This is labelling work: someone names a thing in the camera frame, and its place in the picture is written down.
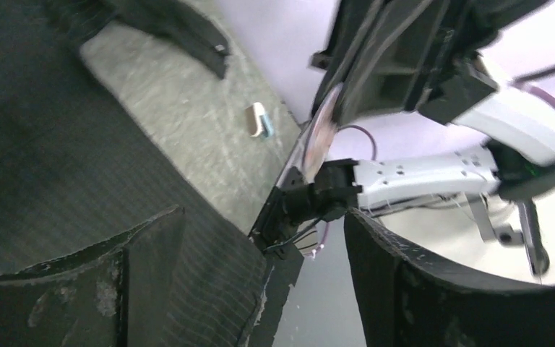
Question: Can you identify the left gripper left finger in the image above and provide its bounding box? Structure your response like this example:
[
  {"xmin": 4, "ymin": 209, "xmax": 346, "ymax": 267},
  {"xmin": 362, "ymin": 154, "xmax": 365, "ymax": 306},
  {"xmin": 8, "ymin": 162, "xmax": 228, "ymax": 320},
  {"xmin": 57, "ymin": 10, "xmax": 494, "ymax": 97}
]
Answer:
[{"xmin": 0, "ymin": 207, "xmax": 186, "ymax": 346}]

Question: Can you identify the black base beam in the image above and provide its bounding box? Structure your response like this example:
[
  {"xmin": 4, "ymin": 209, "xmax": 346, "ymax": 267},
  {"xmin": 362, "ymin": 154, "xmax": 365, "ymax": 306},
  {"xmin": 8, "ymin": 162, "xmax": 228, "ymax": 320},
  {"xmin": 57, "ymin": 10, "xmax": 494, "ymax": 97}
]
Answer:
[{"xmin": 244, "ymin": 119, "xmax": 317, "ymax": 347}]

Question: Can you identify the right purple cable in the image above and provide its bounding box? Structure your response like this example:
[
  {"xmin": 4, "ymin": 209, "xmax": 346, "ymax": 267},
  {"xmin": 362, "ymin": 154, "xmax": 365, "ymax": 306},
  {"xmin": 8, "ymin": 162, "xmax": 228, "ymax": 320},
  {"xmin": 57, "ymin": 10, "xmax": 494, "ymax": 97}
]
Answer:
[{"xmin": 306, "ymin": 48, "xmax": 555, "ymax": 260}]

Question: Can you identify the black pinstriped shirt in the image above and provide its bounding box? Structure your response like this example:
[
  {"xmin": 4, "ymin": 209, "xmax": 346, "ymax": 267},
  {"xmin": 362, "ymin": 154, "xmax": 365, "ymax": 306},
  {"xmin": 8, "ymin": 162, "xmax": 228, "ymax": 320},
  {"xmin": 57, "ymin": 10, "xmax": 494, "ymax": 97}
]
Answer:
[{"xmin": 0, "ymin": 1, "xmax": 298, "ymax": 346}]

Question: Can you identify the red round brooch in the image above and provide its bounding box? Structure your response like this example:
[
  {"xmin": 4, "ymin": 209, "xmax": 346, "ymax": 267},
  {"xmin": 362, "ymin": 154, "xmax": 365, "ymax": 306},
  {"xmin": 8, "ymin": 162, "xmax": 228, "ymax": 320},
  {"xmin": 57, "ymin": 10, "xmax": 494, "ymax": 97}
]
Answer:
[{"xmin": 301, "ymin": 83, "xmax": 343, "ymax": 183}]

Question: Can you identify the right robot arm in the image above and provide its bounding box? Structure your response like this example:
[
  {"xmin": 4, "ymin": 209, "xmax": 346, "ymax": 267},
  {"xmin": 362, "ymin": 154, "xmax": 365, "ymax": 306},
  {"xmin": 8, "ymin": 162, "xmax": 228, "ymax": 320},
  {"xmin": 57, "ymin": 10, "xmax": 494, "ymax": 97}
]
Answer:
[{"xmin": 267, "ymin": 1, "xmax": 555, "ymax": 225}]

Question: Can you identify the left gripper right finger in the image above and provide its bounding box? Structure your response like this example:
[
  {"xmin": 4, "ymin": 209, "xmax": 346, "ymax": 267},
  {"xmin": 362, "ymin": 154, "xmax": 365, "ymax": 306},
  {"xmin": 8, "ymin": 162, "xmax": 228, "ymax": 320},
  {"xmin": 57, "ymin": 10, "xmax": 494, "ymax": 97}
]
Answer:
[{"xmin": 344, "ymin": 212, "xmax": 555, "ymax": 347}]

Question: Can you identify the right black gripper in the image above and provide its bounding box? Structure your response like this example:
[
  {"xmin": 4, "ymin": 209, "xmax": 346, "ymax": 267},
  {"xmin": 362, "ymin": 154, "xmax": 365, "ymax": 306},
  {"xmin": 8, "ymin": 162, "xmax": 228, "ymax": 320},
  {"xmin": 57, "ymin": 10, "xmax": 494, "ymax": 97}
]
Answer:
[{"xmin": 311, "ymin": 0, "xmax": 547, "ymax": 126}]

